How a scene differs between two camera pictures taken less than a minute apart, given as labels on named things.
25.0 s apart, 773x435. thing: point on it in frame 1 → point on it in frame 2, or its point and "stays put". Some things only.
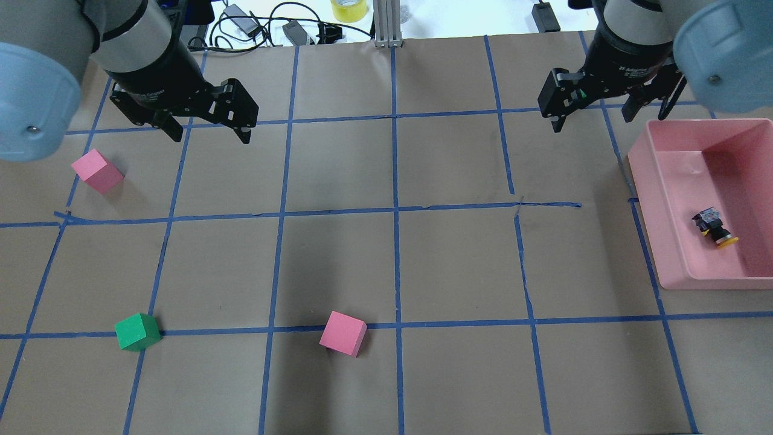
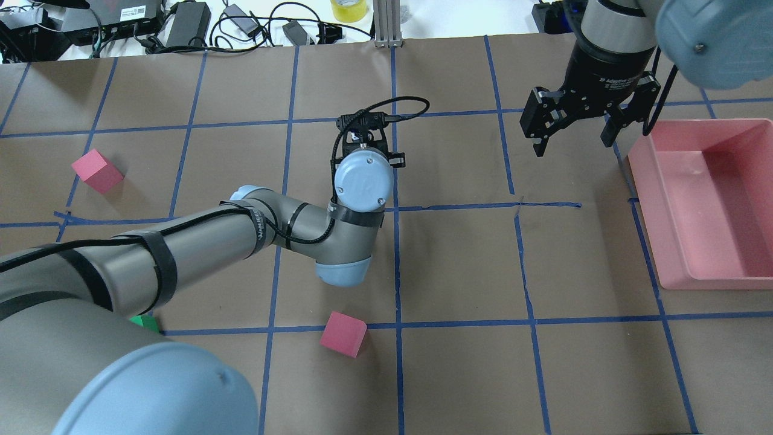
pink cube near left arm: [97, 171] stays put
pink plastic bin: [679, 167] stays put
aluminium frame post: [387, 23] stays put
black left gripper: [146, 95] → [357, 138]
